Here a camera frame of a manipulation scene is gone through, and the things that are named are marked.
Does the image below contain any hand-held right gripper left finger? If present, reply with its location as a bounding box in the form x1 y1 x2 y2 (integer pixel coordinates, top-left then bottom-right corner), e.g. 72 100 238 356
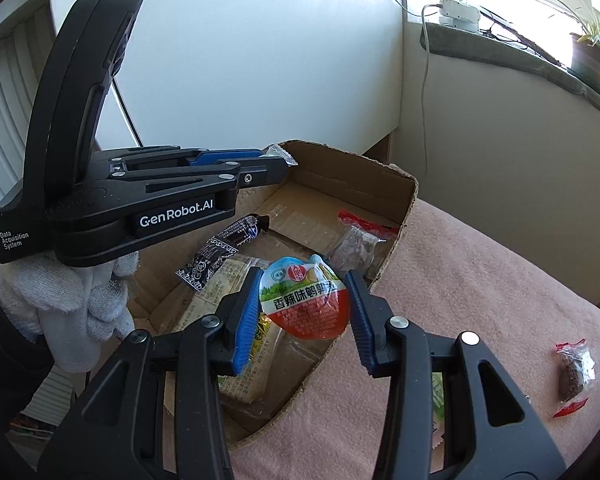
36 266 265 480

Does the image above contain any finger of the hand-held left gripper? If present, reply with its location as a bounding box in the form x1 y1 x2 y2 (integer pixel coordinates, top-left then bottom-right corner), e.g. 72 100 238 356
86 156 288 197
94 145 268 168

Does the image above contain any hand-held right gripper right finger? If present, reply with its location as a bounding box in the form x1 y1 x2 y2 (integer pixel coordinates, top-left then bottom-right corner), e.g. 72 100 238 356
344 269 570 480

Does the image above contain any yellow snack packet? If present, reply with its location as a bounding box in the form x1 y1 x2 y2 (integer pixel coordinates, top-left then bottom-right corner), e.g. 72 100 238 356
250 312 277 361

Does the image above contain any clear cracker packet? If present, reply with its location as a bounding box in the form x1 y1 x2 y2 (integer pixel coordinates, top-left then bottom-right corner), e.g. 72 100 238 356
172 255 283 406

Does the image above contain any braised egg packet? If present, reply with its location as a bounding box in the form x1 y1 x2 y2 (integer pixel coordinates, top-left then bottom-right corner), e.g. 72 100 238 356
257 254 352 341

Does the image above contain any cardboard box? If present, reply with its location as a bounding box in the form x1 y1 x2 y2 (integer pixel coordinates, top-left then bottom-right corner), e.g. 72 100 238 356
130 140 420 453

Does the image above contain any dark chocolate bar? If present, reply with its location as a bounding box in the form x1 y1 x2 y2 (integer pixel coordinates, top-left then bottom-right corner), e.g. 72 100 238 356
175 214 271 292

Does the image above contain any large clear red-ended packet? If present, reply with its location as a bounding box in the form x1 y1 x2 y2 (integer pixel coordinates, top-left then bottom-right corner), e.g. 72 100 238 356
325 210 400 281

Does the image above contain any small clear red-ended packet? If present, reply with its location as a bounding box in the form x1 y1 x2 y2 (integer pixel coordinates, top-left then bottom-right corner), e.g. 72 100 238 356
551 340 596 420

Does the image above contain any person's left hand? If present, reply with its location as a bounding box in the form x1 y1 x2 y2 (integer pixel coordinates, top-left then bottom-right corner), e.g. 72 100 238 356
0 250 141 374

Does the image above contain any white slatted panel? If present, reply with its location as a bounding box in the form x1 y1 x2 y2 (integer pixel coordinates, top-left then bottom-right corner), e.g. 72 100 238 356
0 0 61 201

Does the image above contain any white cabinet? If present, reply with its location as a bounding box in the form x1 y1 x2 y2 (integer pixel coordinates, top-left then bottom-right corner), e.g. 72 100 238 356
47 0 406 161

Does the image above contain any pink blanket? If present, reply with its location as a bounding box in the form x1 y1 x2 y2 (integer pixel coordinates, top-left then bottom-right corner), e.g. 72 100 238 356
230 197 600 480

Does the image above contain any grey windowsill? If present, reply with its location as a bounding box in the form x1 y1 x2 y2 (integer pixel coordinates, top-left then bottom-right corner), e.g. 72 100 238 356
420 20 600 126

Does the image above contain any white power adapter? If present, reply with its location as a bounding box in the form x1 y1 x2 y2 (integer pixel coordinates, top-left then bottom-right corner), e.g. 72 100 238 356
439 0 481 31

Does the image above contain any potted green plant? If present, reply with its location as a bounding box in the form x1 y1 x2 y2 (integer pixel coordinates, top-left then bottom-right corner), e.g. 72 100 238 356
537 0 600 96

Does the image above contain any white hanging cable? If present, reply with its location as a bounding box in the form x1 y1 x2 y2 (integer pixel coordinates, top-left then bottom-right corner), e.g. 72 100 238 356
420 2 443 181

